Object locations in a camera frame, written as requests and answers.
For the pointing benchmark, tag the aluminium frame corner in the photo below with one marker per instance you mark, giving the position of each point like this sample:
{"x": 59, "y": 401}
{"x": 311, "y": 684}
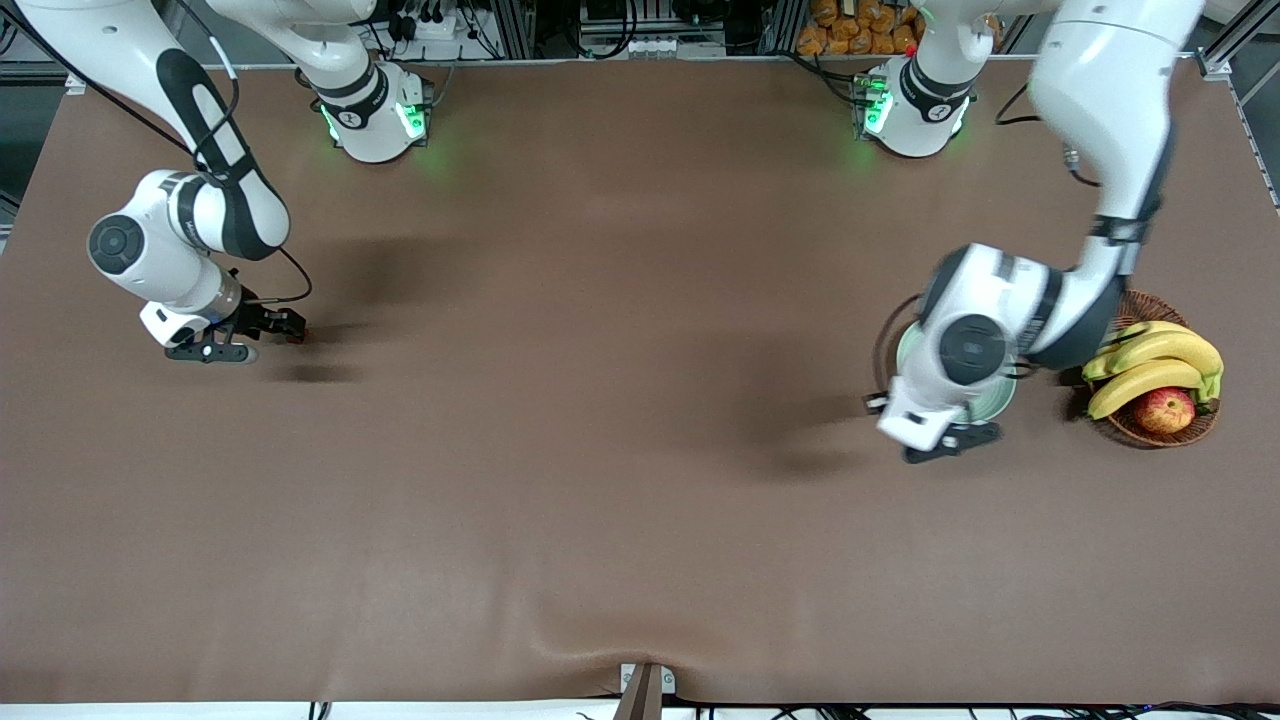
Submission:
{"x": 1215, "y": 62}
{"x": 75, "y": 82}

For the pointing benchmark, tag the metal table clamp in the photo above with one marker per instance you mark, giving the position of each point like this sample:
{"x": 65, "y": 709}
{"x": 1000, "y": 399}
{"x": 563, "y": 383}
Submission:
{"x": 645, "y": 690}

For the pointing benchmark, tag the white socket strip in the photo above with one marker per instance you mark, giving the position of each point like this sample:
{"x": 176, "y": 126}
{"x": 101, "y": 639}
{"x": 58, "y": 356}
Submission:
{"x": 660, "y": 47}

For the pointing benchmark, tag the brown table mat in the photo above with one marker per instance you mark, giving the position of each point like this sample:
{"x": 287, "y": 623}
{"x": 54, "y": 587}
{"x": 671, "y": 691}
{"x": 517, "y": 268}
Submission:
{"x": 640, "y": 550}

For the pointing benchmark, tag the light green round plate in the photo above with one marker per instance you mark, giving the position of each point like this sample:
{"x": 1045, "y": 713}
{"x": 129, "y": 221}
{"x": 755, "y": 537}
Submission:
{"x": 995, "y": 400}

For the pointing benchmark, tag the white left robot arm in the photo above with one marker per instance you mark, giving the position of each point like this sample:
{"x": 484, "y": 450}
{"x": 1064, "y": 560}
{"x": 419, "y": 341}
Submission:
{"x": 1100, "y": 90}

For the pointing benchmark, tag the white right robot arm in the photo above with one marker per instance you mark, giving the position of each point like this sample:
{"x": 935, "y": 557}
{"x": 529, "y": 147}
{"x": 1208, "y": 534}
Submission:
{"x": 160, "y": 260}

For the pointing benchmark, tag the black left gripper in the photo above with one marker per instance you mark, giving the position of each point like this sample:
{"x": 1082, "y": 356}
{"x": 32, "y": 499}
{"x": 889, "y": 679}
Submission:
{"x": 876, "y": 410}

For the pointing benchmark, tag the yellow banana bunch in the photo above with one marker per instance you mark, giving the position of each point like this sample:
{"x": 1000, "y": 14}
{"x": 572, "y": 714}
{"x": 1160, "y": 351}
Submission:
{"x": 1165, "y": 350}

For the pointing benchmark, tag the pile of orange bread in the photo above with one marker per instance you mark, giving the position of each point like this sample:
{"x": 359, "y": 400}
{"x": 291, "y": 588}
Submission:
{"x": 850, "y": 30}

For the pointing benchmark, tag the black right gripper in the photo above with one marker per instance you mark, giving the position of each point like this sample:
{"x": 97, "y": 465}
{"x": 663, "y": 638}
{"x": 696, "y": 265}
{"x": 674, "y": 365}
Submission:
{"x": 262, "y": 318}

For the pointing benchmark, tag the brown wicker basket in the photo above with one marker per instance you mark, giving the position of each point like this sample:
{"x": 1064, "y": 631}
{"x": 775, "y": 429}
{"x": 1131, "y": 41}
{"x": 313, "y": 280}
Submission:
{"x": 1155, "y": 308}

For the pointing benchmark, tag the white power strip with plugs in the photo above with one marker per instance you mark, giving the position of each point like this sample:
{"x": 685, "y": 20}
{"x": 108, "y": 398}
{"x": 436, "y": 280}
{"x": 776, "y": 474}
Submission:
{"x": 435, "y": 28}

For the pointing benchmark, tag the red apple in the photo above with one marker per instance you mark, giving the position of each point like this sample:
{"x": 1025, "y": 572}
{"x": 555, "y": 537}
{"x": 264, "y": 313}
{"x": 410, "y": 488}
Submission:
{"x": 1163, "y": 412}

